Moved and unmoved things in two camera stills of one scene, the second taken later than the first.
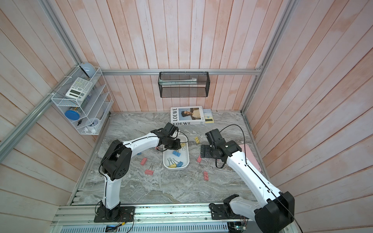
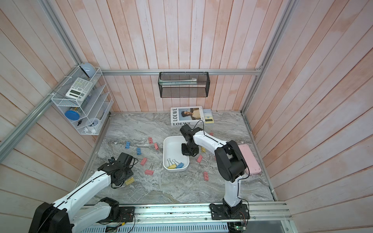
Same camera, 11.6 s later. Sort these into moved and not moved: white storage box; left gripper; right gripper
Moved: left gripper; right gripper
Not moved: white storage box
